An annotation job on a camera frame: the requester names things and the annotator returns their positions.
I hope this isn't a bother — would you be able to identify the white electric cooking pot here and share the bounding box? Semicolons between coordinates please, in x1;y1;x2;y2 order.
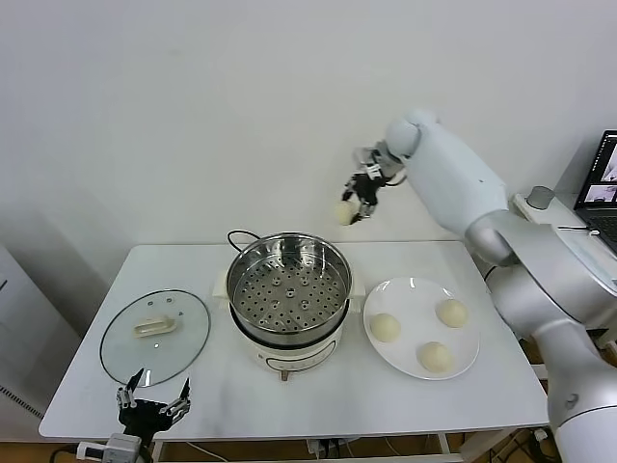
211;267;365;383

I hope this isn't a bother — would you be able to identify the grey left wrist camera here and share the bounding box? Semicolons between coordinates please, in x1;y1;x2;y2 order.
103;432;144;463

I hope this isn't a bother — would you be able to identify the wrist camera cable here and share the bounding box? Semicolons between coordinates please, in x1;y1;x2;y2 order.
380;166;411;189
50;439;110;463

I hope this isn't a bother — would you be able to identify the round glass pot lid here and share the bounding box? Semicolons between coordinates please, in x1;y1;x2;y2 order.
99;287;213;387

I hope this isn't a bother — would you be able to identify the dark open laptop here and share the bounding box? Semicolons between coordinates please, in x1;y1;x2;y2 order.
573;128;617;237

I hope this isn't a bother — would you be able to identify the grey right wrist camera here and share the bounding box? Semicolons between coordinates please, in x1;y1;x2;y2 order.
351;146;382;168

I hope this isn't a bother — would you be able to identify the white power strip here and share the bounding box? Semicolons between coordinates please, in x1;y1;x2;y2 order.
307;437;361;459

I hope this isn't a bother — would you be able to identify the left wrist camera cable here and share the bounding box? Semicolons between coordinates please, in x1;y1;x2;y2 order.
50;439;110;463

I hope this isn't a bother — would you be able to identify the white steamed baozi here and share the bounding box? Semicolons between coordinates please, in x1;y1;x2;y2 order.
436;298;469;330
369;313;403;344
334;201;361;228
416;340;455;375

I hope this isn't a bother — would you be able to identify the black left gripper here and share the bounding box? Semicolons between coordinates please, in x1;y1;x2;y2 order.
114;368;192;438

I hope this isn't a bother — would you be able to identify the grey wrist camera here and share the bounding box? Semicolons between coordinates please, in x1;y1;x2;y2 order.
103;432;144;463
351;146;382;168

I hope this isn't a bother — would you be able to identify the white side desk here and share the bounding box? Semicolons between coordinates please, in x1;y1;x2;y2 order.
510;191;617;353

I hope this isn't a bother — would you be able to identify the white floor appliance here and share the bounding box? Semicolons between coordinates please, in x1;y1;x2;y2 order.
0;240;83;421

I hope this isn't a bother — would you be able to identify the perforated steel steamer basket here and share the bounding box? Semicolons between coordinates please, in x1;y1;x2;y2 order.
226;232;353;346

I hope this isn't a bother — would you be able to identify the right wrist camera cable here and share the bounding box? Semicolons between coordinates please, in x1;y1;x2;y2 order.
380;166;411;189

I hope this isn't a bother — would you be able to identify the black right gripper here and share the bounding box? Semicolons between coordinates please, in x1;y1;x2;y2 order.
340;169;387;226

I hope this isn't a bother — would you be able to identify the round white plate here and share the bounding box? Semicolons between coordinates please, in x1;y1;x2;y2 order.
362;276;482;382

